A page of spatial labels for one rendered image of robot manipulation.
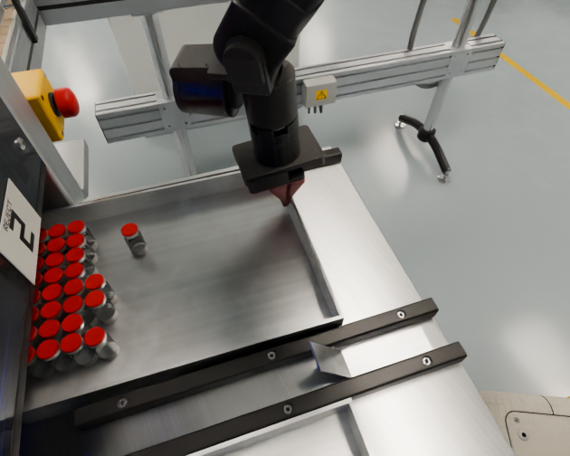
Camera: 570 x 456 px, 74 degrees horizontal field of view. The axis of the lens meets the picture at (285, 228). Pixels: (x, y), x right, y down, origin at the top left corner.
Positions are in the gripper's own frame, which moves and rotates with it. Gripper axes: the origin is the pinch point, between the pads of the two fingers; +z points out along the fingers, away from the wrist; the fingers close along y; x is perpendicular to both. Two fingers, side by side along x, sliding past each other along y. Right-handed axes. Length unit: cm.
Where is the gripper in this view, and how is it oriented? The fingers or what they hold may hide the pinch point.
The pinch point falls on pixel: (283, 199)
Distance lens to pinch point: 54.1
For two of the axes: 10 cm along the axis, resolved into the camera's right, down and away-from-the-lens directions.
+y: -9.4, 3.1, -1.2
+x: 3.2, 7.5, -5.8
